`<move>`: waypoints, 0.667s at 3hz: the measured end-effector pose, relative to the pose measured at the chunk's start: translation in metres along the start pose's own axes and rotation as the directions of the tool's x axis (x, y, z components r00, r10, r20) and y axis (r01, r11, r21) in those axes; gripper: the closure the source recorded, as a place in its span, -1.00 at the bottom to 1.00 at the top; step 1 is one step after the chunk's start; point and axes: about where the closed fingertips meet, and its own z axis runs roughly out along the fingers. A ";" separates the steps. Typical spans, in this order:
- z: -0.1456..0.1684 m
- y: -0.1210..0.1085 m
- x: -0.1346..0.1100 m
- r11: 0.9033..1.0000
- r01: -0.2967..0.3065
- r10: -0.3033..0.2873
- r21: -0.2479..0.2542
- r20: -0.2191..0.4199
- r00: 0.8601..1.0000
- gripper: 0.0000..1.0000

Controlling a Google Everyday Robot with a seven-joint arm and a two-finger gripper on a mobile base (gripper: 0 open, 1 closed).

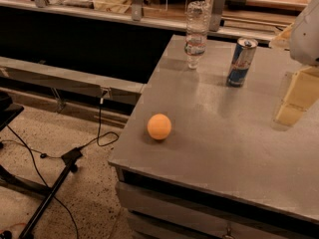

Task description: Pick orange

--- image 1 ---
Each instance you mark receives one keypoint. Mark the grey metal side bench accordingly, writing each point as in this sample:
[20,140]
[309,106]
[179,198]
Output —
[96,86]

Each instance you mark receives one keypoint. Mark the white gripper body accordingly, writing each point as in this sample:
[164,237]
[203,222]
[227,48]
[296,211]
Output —
[306,37]

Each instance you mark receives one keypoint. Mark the grey metal post middle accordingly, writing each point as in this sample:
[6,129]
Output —
[137,10]

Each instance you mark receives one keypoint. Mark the black metal stand frame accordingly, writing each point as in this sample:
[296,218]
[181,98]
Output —
[8,111]

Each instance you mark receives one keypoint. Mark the clear plastic water bottle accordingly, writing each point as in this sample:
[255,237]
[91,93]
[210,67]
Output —
[197,23]

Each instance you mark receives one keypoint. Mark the blue silver energy drink can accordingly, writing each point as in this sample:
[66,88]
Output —
[241,61]

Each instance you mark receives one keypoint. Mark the orange ball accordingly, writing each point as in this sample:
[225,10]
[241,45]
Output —
[159,127]

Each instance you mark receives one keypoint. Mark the grey metal post right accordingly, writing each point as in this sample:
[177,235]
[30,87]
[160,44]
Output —
[217,7]

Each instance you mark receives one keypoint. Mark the grey drawer cabinet under table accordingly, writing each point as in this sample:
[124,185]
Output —
[161,210]

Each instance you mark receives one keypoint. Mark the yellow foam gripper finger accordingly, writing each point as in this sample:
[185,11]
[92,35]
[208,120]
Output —
[281,41]
[301,95]

